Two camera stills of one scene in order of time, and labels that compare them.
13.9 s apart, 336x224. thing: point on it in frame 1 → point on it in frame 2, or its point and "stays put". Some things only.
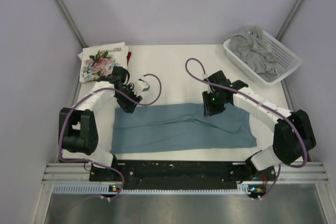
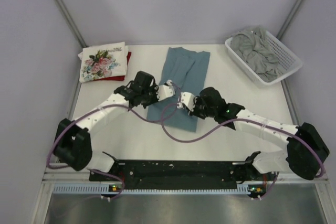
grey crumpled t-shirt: x=251 y=46 stays put
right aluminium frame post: x=297 y=6 stays put
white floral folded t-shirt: x=98 y=61 stays put
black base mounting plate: x=181 y=175 stays put
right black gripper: x=209 y=109 → x=196 y=101
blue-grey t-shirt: x=181 y=126 → x=187 y=71
